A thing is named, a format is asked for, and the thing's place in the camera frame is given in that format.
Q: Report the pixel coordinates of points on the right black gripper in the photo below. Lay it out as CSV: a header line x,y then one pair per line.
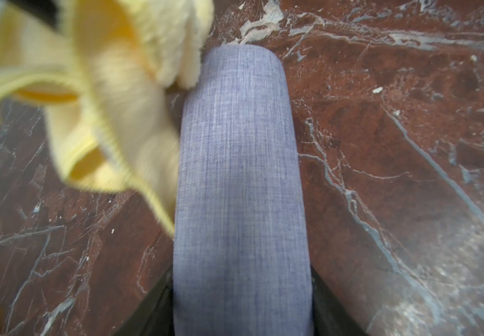
x,y
44,10

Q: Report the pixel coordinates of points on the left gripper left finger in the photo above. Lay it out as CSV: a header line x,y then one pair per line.
x,y
154,315

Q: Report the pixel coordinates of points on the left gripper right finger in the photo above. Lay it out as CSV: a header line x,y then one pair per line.
x,y
330,318

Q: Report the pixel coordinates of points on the yellow microfiber cloth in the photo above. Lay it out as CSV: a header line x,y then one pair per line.
x,y
102,78

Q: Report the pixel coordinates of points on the blue-grey fabric eyeglass case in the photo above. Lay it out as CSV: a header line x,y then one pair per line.
x,y
241,257

